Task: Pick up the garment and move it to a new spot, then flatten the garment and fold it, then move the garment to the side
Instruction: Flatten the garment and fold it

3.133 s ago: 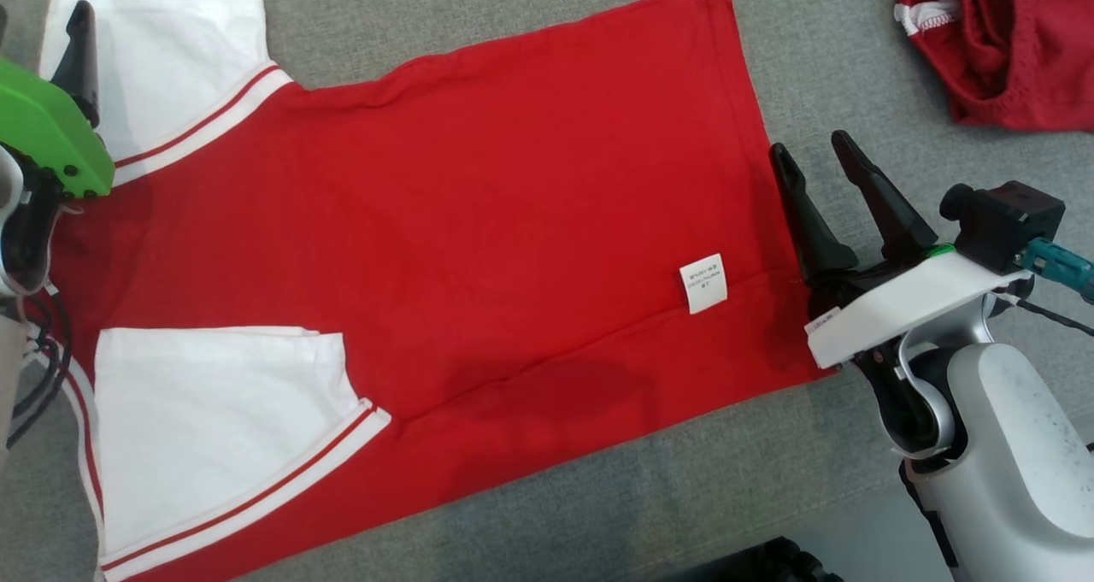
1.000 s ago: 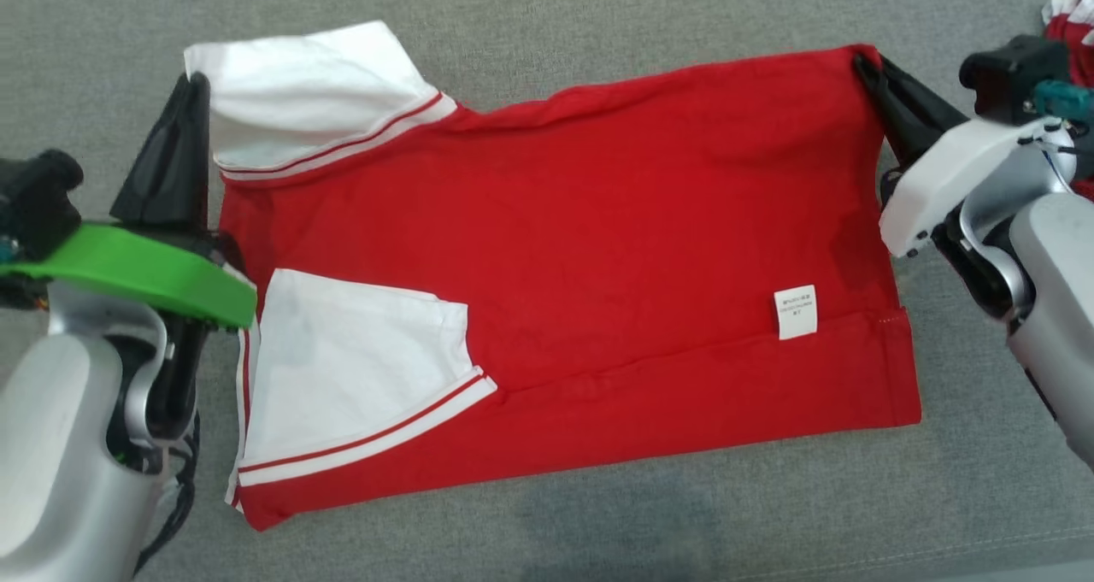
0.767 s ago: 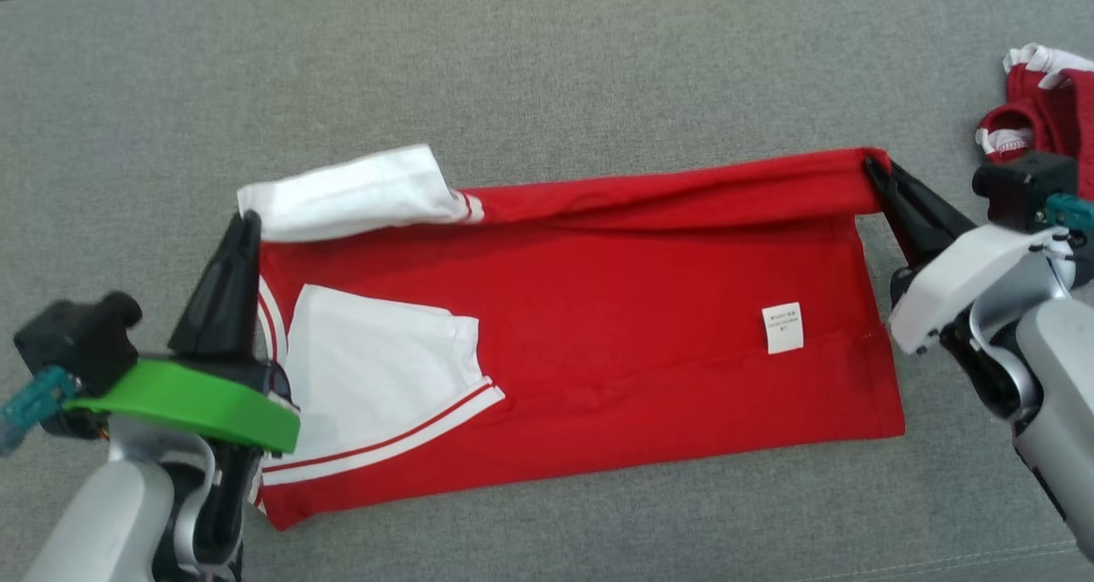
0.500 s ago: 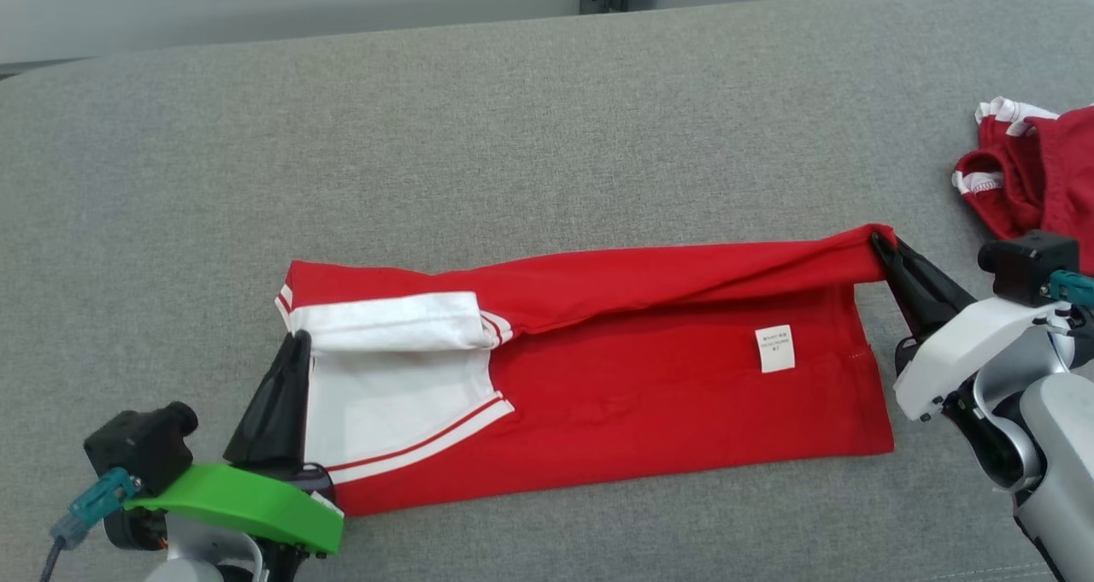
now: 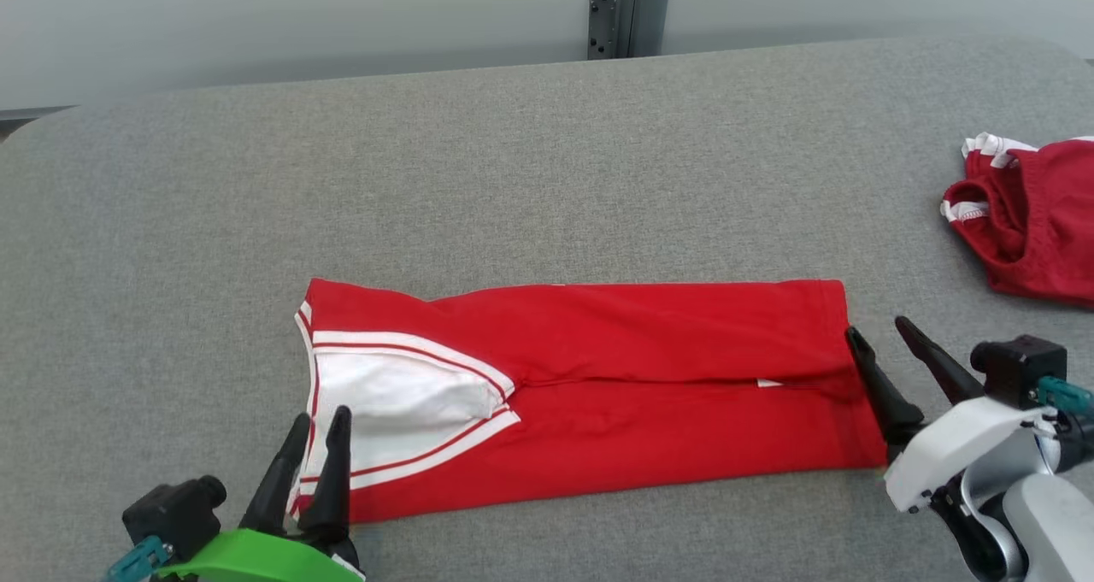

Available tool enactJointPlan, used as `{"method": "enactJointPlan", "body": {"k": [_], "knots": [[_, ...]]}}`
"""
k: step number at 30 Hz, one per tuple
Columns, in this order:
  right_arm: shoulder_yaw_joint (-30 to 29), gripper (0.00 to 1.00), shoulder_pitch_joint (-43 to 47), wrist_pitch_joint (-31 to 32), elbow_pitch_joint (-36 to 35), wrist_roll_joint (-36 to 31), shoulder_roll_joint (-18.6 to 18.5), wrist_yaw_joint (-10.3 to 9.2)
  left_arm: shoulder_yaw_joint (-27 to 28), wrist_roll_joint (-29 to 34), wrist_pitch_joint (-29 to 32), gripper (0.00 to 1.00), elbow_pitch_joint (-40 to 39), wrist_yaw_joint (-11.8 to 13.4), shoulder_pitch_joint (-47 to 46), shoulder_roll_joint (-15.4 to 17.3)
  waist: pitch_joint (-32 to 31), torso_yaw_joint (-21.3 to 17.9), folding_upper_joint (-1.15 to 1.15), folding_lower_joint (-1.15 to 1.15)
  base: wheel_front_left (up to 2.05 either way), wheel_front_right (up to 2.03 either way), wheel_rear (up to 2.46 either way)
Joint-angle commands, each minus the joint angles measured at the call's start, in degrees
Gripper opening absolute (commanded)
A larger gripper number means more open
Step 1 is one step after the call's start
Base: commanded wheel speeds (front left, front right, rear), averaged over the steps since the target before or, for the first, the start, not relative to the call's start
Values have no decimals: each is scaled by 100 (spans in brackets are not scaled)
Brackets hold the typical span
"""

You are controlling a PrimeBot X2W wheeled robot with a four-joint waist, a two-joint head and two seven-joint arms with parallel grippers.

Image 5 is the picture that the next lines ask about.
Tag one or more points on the right gripper, white band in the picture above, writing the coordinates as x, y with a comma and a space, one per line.
957, 445

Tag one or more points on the left wrist camera, black box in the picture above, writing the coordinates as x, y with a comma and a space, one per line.
171, 514

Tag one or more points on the red shirt with white sleeves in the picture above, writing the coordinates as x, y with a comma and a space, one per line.
641, 394

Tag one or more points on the left gripper, green band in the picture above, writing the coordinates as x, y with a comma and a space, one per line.
256, 561

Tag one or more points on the wrist camera, black box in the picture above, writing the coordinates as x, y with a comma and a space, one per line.
171, 514
1017, 368

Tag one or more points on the grey metal post with bracket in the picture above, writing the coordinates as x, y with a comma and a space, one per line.
628, 9

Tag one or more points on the right wrist camera, black box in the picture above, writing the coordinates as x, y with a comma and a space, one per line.
1017, 368

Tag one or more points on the red and white basketball jersey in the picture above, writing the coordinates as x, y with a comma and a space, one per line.
1043, 214

